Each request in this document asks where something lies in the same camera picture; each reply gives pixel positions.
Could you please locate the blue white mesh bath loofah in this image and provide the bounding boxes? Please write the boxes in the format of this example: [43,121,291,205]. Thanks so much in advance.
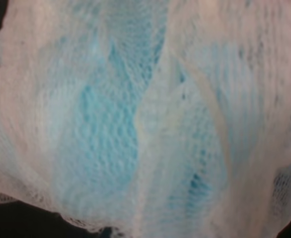
[0,0,291,238]

